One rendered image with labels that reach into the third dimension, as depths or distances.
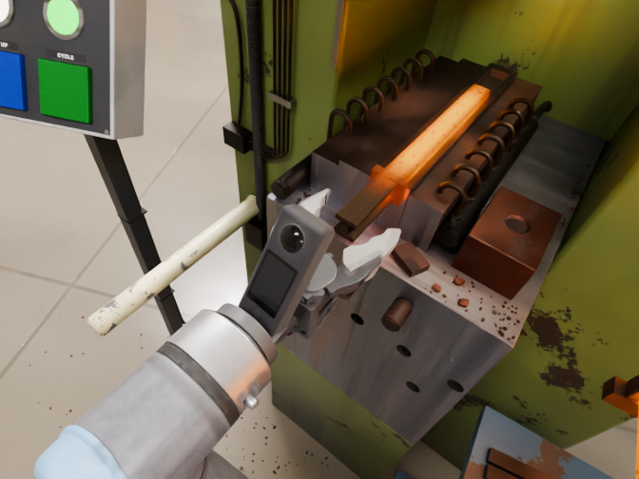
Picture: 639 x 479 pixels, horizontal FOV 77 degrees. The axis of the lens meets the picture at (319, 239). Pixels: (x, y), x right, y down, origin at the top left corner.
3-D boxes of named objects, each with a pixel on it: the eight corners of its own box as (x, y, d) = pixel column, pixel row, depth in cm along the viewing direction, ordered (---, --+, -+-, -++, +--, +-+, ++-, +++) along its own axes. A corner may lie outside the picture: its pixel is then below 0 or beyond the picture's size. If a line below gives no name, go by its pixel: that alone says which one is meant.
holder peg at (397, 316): (396, 335, 52) (400, 326, 50) (378, 324, 53) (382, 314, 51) (410, 315, 55) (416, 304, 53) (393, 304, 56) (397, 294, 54)
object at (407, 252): (428, 270, 53) (431, 264, 52) (410, 277, 51) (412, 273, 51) (408, 246, 55) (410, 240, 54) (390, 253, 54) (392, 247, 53)
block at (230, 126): (243, 155, 86) (242, 137, 83) (223, 143, 88) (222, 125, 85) (253, 148, 88) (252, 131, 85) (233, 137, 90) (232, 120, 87)
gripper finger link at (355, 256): (389, 254, 50) (325, 282, 46) (400, 221, 45) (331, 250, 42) (405, 273, 48) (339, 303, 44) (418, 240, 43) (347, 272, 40)
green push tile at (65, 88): (88, 123, 57) (87, 67, 54) (39, 114, 57) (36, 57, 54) (97, 123, 58) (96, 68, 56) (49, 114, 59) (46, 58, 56)
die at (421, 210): (425, 253, 54) (445, 208, 48) (309, 185, 61) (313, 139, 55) (522, 124, 78) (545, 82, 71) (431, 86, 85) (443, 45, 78)
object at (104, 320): (106, 343, 76) (97, 330, 72) (89, 327, 78) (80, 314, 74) (263, 216, 100) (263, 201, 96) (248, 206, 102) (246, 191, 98)
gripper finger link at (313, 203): (303, 212, 53) (283, 265, 47) (306, 178, 49) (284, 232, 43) (326, 217, 53) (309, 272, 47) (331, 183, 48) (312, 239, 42)
